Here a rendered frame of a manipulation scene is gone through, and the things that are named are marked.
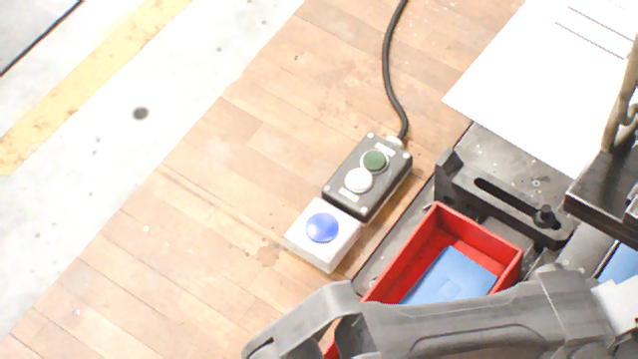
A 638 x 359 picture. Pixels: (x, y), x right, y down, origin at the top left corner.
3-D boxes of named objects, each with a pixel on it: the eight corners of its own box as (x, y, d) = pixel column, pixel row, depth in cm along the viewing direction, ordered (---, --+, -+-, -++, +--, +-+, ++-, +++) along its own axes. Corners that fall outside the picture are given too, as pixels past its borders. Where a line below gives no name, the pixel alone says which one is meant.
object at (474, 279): (371, 340, 139) (370, 329, 137) (450, 246, 145) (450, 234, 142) (419, 375, 137) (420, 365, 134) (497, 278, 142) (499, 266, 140)
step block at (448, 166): (433, 200, 149) (435, 163, 141) (446, 183, 150) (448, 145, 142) (478, 225, 147) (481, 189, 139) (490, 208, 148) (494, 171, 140)
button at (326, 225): (299, 237, 145) (298, 229, 144) (318, 212, 147) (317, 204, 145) (326, 253, 144) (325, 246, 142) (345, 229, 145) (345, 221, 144)
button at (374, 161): (358, 171, 149) (358, 162, 148) (371, 154, 151) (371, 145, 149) (378, 181, 149) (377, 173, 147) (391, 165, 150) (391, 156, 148)
